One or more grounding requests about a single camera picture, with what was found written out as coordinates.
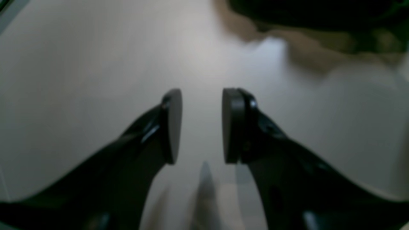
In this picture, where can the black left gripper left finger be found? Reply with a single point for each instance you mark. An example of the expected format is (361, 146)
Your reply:
(109, 190)

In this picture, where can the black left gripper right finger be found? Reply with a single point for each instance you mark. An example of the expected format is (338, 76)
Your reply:
(298, 189)

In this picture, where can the dark green t-shirt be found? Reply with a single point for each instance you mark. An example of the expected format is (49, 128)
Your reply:
(379, 26)

